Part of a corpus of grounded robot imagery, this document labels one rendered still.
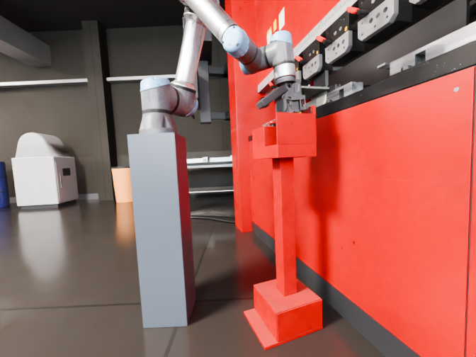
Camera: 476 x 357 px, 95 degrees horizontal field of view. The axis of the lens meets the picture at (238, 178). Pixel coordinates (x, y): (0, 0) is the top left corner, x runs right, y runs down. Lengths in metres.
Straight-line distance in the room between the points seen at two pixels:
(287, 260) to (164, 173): 0.58
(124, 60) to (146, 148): 4.72
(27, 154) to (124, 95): 1.96
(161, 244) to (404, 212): 0.82
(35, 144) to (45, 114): 1.21
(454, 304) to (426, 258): 0.10
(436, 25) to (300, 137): 1.02
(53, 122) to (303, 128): 5.65
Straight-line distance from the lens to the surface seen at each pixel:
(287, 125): 0.77
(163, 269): 0.98
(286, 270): 0.94
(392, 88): 0.81
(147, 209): 0.92
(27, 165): 5.18
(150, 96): 0.96
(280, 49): 0.86
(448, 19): 1.60
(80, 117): 5.74
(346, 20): 1.21
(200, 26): 1.12
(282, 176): 0.83
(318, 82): 1.35
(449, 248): 0.73
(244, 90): 2.08
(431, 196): 0.73
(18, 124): 6.54
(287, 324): 0.95
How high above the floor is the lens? 0.65
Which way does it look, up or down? 4 degrees down
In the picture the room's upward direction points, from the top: 3 degrees counter-clockwise
